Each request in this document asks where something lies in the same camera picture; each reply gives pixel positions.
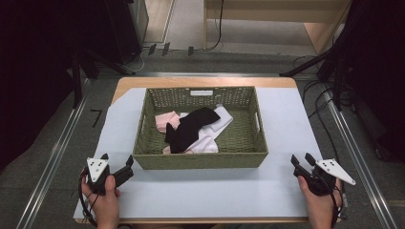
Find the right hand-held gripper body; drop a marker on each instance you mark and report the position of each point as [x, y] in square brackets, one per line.
[324, 178]

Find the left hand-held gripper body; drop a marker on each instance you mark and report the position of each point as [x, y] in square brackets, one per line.
[96, 170]

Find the pink sock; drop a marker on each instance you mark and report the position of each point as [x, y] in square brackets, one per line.
[166, 150]
[167, 120]

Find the green woven basket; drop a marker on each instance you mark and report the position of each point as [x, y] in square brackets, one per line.
[245, 143]

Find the black sock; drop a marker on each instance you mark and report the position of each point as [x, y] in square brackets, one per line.
[191, 129]

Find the white sock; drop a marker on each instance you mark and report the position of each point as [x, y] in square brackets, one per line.
[223, 119]
[205, 144]

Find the person's right hand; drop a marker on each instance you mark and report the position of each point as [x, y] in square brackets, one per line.
[318, 206]

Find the person's left hand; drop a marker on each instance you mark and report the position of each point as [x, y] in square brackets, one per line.
[103, 205]

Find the light blue table mat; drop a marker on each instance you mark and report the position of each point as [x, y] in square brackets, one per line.
[280, 133]

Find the black metal stand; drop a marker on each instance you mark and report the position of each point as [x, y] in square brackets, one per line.
[331, 60]
[86, 63]

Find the light wooden desk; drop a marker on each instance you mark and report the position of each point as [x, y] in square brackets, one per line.
[318, 31]

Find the black cabinet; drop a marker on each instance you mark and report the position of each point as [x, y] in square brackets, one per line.
[127, 28]

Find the metal floor rail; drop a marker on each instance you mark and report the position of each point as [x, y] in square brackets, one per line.
[51, 159]
[359, 165]

